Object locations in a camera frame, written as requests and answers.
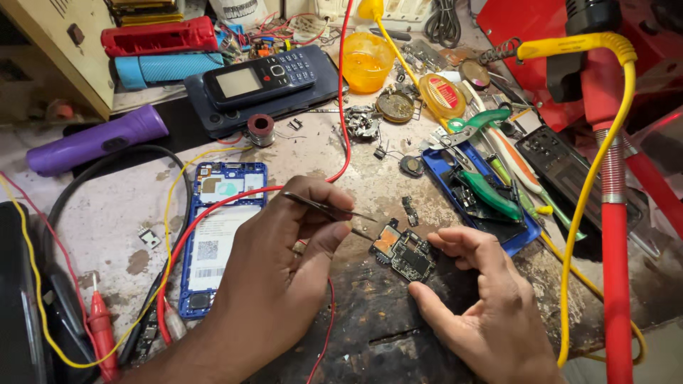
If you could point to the black phone circuit board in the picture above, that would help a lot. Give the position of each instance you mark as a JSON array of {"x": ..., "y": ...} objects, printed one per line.
[{"x": 408, "y": 258}]

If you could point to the light blue flashlight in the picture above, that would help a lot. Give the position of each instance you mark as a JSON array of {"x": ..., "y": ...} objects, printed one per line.
[{"x": 165, "y": 68}]

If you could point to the round brown lid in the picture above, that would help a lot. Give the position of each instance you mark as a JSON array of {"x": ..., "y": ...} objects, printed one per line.
[{"x": 474, "y": 74}]

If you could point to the beige metal box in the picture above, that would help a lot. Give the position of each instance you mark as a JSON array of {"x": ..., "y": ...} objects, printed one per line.
[{"x": 58, "y": 48}]

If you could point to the dark blue smartphone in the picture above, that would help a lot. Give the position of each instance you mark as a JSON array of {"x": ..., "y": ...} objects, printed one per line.
[{"x": 304, "y": 98}]

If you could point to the white plastic jar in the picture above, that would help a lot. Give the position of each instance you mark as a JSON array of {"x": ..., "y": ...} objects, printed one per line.
[{"x": 240, "y": 11}]

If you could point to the stack of gold batteries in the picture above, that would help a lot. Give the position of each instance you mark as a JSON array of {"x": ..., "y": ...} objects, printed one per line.
[{"x": 144, "y": 11}]

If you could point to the small transistor component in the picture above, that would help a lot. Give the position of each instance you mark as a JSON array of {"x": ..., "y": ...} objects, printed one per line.
[{"x": 149, "y": 238}]

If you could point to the small black connector part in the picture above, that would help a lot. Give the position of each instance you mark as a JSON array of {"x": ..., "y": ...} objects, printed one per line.
[{"x": 411, "y": 212}]

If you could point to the orange plastic cup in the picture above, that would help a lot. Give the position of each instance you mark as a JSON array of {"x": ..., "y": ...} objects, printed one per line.
[{"x": 367, "y": 66}]

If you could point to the black keypad frame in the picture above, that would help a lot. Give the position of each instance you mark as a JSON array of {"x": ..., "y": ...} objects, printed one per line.
[{"x": 565, "y": 165}]

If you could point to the blue phone cover tray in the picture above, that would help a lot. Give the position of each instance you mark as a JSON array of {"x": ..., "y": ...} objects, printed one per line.
[{"x": 437, "y": 170}]

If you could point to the green screwdriver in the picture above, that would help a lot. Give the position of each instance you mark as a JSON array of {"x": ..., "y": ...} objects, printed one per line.
[{"x": 560, "y": 213}]

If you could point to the person's left hand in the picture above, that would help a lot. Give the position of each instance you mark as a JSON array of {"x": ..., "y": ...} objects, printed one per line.
[{"x": 267, "y": 266}]

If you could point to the white power strip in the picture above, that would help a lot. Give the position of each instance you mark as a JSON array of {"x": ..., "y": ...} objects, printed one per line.
[{"x": 405, "y": 11}]

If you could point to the small metal bracket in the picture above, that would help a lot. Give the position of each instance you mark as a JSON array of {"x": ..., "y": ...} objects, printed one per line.
[{"x": 295, "y": 124}]

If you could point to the clear red probe tip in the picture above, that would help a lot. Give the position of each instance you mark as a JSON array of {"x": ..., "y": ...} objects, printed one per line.
[{"x": 175, "y": 322}]

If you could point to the red flashlight casing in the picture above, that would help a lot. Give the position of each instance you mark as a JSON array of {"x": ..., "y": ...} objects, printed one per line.
[{"x": 160, "y": 36}]

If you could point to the black metal tweezers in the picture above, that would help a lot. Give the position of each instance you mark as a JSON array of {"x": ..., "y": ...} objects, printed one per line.
[{"x": 320, "y": 207}]

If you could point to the yellow red solder paste tin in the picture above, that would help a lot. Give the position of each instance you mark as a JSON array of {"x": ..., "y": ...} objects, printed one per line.
[{"x": 443, "y": 96}]

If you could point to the grey circuit board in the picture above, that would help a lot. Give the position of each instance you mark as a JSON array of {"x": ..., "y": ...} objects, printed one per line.
[{"x": 424, "y": 53}]

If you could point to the person's right hand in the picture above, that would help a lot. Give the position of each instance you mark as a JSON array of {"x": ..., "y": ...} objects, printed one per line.
[{"x": 501, "y": 330}]

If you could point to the red multimeter probe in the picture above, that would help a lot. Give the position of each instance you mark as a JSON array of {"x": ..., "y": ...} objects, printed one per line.
[{"x": 102, "y": 330}]

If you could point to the red hot air station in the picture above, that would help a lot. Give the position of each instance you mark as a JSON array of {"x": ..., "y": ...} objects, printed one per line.
[{"x": 512, "y": 32}]

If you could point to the opened blue smartphone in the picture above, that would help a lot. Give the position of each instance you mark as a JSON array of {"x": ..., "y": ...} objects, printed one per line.
[{"x": 219, "y": 234}]

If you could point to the black device case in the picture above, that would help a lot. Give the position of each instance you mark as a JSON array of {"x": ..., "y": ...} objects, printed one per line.
[{"x": 21, "y": 298}]

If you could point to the black keypad phone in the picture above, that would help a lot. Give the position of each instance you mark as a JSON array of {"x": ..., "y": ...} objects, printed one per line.
[{"x": 256, "y": 79}]

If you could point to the small charging port board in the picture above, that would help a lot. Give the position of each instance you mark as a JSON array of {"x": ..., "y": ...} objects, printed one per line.
[{"x": 147, "y": 336}]

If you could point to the purple flashlight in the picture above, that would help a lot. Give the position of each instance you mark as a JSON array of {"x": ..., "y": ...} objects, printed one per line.
[{"x": 96, "y": 141}]

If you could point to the yellow soldering iron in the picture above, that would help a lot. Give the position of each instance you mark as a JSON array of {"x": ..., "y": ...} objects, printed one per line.
[{"x": 576, "y": 43}]

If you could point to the orange white toothbrush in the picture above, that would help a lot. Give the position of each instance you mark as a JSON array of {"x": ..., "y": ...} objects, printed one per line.
[{"x": 515, "y": 160}]

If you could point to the heap of metal phone parts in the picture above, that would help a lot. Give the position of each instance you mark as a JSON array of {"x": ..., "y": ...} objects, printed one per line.
[{"x": 363, "y": 123}]

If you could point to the small round speaker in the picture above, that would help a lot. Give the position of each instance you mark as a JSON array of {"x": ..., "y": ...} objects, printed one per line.
[{"x": 412, "y": 166}]

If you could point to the round open flux tin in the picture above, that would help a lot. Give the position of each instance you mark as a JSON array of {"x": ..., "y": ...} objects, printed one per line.
[{"x": 395, "y": 106}]

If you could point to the black screwdriver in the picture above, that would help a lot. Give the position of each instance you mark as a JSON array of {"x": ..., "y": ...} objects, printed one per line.
[{"x": 392, "y": 35}]

